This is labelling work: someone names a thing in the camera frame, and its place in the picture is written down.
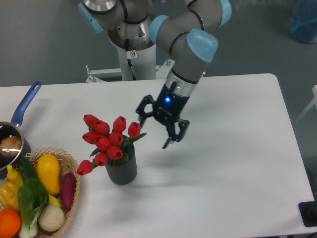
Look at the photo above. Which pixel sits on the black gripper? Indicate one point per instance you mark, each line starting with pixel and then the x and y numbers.
pixel 169 106

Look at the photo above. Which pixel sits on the red tulip bouquet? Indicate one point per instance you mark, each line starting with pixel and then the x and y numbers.
pixel 113 144

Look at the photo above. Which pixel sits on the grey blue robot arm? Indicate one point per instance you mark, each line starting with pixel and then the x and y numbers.
pixel 207 15

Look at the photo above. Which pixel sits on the dark grey ribbed vase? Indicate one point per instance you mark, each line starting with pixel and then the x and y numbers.
pixel 123 172

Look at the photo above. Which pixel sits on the woven bamboo basket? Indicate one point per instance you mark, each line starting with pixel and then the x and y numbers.
pixel 68 164

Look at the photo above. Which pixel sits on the purple eggplant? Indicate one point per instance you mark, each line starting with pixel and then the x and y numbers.
pixel 67 190

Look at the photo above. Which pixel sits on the yellow squash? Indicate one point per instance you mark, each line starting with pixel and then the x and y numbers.
pixel 48 171

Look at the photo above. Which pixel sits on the beige garlic bulb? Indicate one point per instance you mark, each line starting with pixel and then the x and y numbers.
pixel 52 218

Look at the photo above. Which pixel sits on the brown bun in pot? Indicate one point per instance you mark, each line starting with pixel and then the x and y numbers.
pixel 10 146

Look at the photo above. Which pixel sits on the green bok choy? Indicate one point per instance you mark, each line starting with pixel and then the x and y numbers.
pixel 32 198

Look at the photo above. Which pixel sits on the blue transparent container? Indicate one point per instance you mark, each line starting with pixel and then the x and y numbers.
pixel 302 24

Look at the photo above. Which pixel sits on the black device at edge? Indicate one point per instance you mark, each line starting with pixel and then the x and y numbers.
pixel 308 211

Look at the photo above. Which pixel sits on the yellow bell pepper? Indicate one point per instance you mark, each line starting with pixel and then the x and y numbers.
pixel 9 196

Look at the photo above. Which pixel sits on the orange fruit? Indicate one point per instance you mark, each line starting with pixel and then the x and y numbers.
pixel 10 223

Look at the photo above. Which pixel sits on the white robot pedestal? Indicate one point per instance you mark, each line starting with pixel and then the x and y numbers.
pixel 136 46

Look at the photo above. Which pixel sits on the white frame at right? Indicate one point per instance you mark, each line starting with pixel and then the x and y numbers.
pixel 309 106

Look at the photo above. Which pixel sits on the blue handled saucepan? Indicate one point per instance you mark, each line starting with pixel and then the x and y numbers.
pixel 12 128

